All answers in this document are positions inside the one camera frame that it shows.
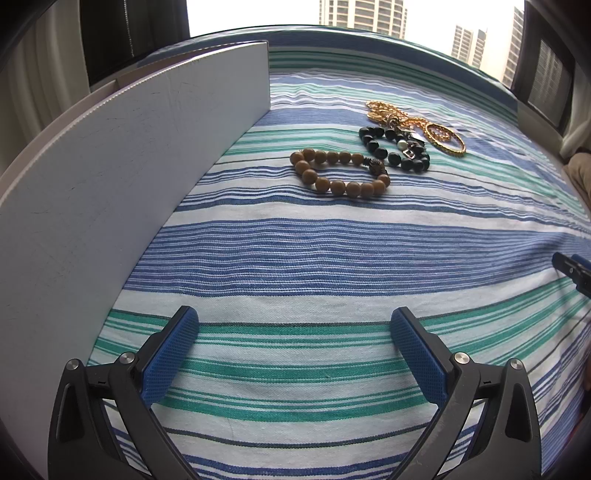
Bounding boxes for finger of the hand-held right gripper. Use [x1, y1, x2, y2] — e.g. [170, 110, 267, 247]
[553, 251, 591, 301]

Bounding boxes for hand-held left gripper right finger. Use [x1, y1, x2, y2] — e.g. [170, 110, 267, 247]
[390, 307, 544, 480]

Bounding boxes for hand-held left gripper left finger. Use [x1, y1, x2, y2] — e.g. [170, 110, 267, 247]
[47, 305, 200, 480]

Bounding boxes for gold bangle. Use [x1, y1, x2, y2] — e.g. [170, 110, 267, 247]
[424, 122, 467, 159]

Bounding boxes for grey cardboard box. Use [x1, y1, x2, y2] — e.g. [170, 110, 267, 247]
[0, 41, 271, 468]

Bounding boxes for brown wooden bead bracelet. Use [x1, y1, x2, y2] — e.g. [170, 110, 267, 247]
[290, 148, 392, 197]

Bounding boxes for black bead bracelet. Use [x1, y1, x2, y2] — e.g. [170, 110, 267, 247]
[359, 126, 433, 174]

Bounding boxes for gold chain necklace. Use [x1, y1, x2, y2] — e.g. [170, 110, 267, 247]
[366, 100, 455, 144]

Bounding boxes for beige folded cloth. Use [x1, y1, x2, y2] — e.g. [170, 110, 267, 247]
[567, 152, 591, 205]

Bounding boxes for blue green striped bedsheet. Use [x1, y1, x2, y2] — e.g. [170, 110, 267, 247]
[90, 21, 591, 480]

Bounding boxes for white curtain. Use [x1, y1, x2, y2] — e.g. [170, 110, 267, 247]
[558, 65, 591, 158]

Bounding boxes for dark window panel with screen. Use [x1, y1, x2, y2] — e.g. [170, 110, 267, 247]
[510, 0, 579, 136]

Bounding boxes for pale distant apartment tower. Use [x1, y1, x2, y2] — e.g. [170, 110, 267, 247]
[450, 7, 527, 89]

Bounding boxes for beige curtain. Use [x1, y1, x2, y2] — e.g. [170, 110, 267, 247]
[0, 0, 93, 155]

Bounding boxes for tall beige apartment tower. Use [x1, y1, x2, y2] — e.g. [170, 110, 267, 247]
[318, 0, 409, 40]

